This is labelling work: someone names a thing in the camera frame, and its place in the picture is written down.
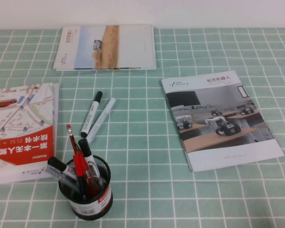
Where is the classroom robots AgileX brochure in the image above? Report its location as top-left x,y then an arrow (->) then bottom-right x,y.
161,70 -> 285,172

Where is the upright black capped marker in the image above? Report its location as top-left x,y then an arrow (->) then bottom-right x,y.
77,138 -> 102,190

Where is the desert car brochure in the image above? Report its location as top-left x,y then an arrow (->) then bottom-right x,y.
54,24 -> 157,71

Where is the red pen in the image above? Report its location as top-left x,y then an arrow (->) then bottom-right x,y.
73,152 -> 89,198

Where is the black mesh pen holder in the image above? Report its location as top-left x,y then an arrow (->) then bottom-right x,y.
58,158 -> 114,221

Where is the desert landscape brochure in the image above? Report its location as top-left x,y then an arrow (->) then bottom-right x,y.
53,23 -> 156,70

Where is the all white marker pen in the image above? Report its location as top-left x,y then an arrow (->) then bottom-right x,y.
85,97 -> 116,144

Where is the white marker with black cap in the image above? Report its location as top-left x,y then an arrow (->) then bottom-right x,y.
80,91 -> 104,138

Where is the leaning black capped marker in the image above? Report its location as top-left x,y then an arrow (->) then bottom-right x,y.
47,156 -> 79,183

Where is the white book under map book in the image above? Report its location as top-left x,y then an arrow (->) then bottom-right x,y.
52,83 -> 60,133

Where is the clear barrel gel pen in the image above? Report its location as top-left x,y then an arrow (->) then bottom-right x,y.
45,165 -> 81,190

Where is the red pencil with eraser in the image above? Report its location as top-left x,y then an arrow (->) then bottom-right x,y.
66,124 -> 83,167

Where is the red white map cover book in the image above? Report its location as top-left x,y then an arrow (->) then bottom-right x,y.
0,82 -> 57,185

